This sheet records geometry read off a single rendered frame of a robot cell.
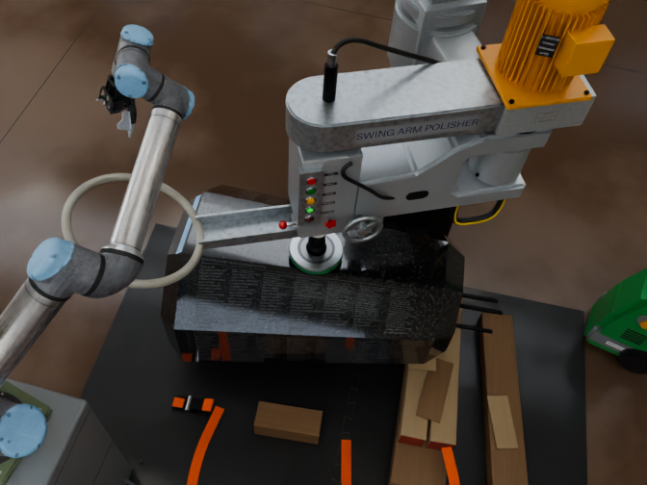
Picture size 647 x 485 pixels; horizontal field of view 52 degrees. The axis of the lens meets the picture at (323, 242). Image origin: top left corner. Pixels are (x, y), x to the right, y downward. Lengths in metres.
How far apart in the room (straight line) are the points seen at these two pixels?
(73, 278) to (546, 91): 1.47
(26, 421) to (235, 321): 0.97
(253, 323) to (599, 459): 1.78
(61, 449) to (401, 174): 1.45
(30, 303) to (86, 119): 2.77
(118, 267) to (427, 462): 1.83
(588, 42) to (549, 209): 2.27
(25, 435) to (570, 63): 1.87
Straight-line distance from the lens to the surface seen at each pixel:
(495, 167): 2.41
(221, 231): 2.46
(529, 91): 2.16
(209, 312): 2.77
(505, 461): 3.24
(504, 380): 3.37
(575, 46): 1.98
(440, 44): 2.64
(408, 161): 2.28
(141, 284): 2.24
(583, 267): 4.00
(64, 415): 2.47
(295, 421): 3.10
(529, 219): 4.07
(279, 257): 2.69
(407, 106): 2.04
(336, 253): 2.64
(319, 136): 1.97
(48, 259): 1.71
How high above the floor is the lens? 3.07
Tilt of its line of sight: 56 degrees down
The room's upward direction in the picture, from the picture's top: 6 degrees clockwise
